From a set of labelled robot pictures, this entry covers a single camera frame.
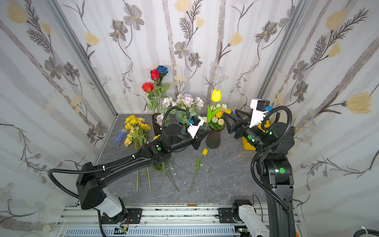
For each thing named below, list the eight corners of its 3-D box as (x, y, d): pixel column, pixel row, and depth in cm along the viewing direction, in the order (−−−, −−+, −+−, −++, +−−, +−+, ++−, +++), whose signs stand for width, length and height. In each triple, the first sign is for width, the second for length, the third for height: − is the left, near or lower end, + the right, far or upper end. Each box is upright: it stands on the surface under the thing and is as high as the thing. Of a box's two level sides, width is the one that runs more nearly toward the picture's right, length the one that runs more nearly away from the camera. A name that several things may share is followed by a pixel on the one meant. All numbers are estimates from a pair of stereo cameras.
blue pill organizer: (116, 142, 105) (114, 140, 103) (122, 130, 113) (121, 128, 111) (121, 143, 105) (119, 141, 103) (127, 130, 113) (126, 128, 110)
